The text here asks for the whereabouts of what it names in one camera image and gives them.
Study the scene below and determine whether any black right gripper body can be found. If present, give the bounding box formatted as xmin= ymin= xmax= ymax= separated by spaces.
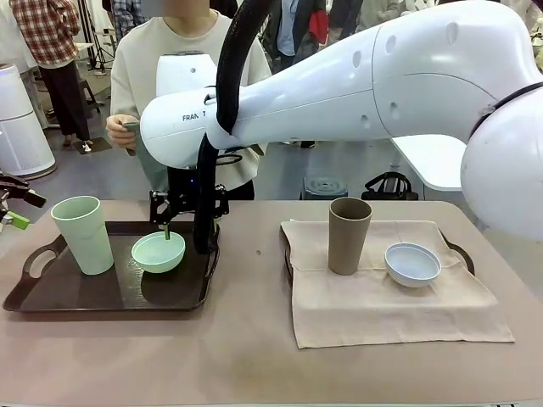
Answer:
xmin=167 ymin=166 xmax=200 ymax=215

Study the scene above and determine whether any grey green cloth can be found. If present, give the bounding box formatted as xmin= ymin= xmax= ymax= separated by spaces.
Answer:
xmin=121 ymin=120 xmax=171 ymax=192

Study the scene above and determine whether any light green bowl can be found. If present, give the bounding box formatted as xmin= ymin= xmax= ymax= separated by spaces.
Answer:
xmin=131 ymin=231 xmax=187 ymax=275

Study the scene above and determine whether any brown tall cup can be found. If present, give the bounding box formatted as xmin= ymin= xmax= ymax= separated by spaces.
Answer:
xmin=327 ymin=197 xmax=374 ymax=276

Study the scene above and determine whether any beige cloth mat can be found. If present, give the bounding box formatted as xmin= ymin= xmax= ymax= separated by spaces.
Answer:
xmin=279 ymin=219 xmax=516 ymax=350

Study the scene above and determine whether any pale blue bowl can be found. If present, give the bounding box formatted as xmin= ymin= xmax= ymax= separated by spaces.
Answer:
xmin=383 ymin=242 xmax=443 ymax=290

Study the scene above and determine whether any dark brown serving tray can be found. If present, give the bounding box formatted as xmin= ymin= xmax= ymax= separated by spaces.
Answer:
xmin=2 ymin=220 xmax=222 ymax=314
xmin=283 ymin=227 xmax=476 ymax=282

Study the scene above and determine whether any person's right hand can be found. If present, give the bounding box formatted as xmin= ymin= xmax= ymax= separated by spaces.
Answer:
xmin=105 ymin=113 xmax=140 ymax=153

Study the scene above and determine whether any white air purifier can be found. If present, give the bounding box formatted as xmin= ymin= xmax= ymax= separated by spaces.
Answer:
xmin=0 ymin=62 xmax=58 ymax=177

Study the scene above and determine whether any light green tall cup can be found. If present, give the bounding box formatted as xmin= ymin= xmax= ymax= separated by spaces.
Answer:
xmin=50 ymin=195 xmax=115 ymax=276

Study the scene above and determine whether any grey round stool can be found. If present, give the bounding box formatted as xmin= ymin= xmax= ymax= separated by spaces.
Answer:
xmin=299 ymin=175 xmax=350 ymax=201

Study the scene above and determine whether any black step stool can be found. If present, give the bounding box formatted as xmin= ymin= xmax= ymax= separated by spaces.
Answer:
xmin=75 ymin=77 xmax=103 ymax=116

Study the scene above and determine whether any person in beige sweatshirt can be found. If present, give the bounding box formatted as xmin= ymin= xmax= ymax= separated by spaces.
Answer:
xmin=109 ymin=8 xmax=273 ymax=201

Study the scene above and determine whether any bystander in red plaid shirt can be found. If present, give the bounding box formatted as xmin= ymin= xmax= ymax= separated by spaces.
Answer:
xmin=8 ymin=0 xmax=93 ymax=148

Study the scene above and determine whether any black bag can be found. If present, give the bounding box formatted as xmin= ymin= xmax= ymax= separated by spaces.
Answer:
xmin=361 ymin=171 xmax=420 ymax=202

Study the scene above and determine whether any bystander in dark jacket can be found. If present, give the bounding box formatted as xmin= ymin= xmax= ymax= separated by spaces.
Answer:
xmin=262 ymin=0 xmax=332 ymax=69

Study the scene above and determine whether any bystander in blue plaid shirt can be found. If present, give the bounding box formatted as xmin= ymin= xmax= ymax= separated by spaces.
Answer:
xmin=110 ymin=0 xmax=148 ymax=33

